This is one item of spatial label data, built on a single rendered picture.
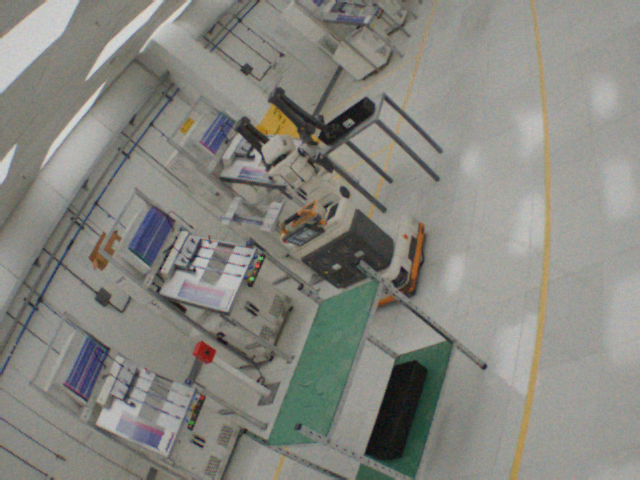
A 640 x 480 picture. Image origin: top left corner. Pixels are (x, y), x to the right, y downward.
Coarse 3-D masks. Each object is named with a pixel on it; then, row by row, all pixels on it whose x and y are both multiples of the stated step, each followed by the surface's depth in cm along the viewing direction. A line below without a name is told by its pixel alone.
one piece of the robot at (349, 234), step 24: (312, 216) 401; (336, 216) 400; (360, 216) 413; (312, 240) 415; (336, 240) 410; (360, 240) 405; (384, 240) 421; (312, 264) 434; (336, 264) 427; (384, 264) 415
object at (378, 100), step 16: (384, 96) 493; (400, 112) 503; (352, 128) 493; (384, 128) 471; (416, 128) 511; (336, 144) 498; (352, 144) 546; (400, 144) 479; (432, 144) 519; (368, 160) 554; (416, 160) 487; (384, 176) 563; (432, 176) 495; (368, 192) 532; (384, 208) 539
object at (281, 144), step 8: (280, 136) 417; (288, 136) 423; (272, 144) 420; (280, 144) 415; (288, 144) 420; (264, 152) 426; (272, 152) 421; (280, 152) 416; (288, 152) 420; (272, 160) 424
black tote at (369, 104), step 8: (360, 104) 493; (368, 104) 481; (344, 112) 504; (352, 112) 501; (360, 112) 479; (368, 112) 477; (336, 120) 512; (344, 120) 490; (352, 120) 488; (360, 120) 485; (344, 128) 496; (320, 136) 509; (336, 136) 505; (328, 144) 514
